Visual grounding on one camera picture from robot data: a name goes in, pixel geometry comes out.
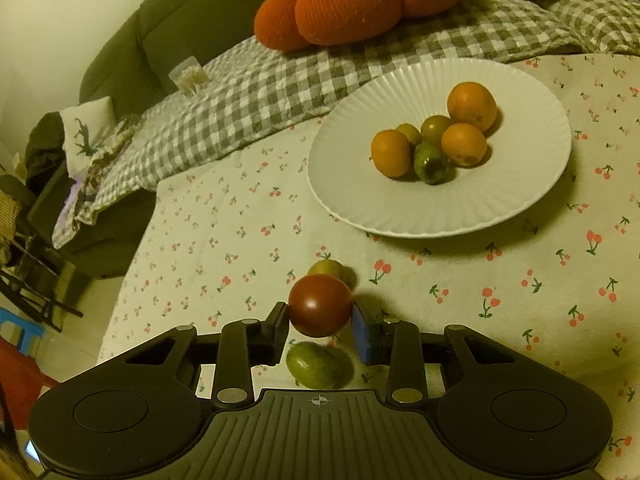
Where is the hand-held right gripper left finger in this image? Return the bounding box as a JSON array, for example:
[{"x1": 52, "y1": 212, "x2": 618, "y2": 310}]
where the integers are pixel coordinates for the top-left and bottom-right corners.
[{"x1": 90, "y1": 302, "x2": 291, "y2": 409}]

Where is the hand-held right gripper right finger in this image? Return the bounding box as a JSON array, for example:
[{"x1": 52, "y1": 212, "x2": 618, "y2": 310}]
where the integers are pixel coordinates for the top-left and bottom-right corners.
[{"x1": 352, "y1": 302, "x2": 571, "y2": 407}]

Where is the oblong green jujube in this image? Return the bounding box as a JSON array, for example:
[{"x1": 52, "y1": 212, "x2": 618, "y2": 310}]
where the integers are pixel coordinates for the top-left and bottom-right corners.
[{"x1": 286, "y1": 341, "x2": 342, "y2": 390}]

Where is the red tomato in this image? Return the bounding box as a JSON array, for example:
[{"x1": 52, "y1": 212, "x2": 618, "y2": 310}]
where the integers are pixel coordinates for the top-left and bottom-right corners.
[{"x1": 288, "y1": 275, "x2": 354, "y2": 338}]

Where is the orange with dark mark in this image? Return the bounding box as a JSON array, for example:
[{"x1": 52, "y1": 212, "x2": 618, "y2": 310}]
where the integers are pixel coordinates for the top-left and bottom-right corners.
[{"x1": 440, "y1": 123, "x2": 488, "y2": 168}]

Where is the white ribbed plate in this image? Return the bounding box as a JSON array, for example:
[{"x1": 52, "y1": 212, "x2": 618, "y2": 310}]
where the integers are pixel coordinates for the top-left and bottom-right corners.
[{"x1": 306, "y1": 57, "x2": 572, "y2": 237}]

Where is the large orange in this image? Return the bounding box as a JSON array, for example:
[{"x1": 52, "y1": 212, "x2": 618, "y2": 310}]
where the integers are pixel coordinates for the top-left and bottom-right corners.
[{"x1": 446, "y1": 82, "x2": 498, "y2": 135}]

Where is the cherry print tablecloth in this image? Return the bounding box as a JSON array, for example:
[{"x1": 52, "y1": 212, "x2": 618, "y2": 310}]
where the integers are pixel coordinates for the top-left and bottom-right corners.
[{"x1": 97, "y1": 52, "x2": 640, "y2": 461}]

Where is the grey checked blanket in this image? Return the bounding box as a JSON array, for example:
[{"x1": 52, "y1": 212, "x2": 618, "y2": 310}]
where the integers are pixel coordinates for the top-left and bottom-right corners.
[{"x1": 52, "y1": 0, "x2": 640, "y2": 248}]

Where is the purple cloth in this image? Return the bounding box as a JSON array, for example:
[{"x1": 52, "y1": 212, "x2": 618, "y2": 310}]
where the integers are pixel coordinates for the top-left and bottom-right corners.
[{"x1": 57, "y1": 175, "x2": 88, "y2": 226}]

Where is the dark floral cloth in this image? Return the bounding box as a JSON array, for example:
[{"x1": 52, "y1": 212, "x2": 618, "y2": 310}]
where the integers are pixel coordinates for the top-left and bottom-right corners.
[{"x1": 82, "y1": 114, "x2": 143, "y2": 186}]

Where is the black metal rack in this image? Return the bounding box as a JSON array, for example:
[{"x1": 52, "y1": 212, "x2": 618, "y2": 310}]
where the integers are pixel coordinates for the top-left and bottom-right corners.
[{"x1": 0, "y1": 175, "x2": 84, "y2": 333}]

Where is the red plastic stool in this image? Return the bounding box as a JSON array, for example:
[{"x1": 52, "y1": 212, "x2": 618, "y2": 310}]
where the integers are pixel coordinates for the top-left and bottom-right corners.
[{"x1": 0, "y1": 337, "x2": 61, "y2": 403}]

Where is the blue plastic stool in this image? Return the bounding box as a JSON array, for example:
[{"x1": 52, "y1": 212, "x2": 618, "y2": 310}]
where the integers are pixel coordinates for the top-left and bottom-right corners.
[{"x1": 0, "y1": 308, "x2": 42, "y2": 361}]

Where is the white pillow with dark print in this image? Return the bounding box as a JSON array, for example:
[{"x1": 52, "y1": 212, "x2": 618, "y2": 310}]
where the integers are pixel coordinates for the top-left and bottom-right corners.
[{"x1": 60, "y1": 96, "x2": 121, "y2": 181}]

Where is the dark jacket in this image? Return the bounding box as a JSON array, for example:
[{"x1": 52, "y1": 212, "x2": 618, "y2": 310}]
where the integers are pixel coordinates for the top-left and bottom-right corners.
[{"x1": 25, "y1": 112, "x2": 68, "y2": 186}]

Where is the orange pumpkin cushion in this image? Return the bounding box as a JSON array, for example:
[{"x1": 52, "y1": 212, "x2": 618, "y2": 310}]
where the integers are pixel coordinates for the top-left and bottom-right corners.
[{"x1": 253, "y1": 0, "x2": 481, "y2": 52}]

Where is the olive green sofa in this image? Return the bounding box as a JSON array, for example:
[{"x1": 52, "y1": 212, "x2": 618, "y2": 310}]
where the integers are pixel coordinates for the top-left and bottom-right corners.
[{"x1": 27, "y1": 0, "x2": 281, "y2": 281}]

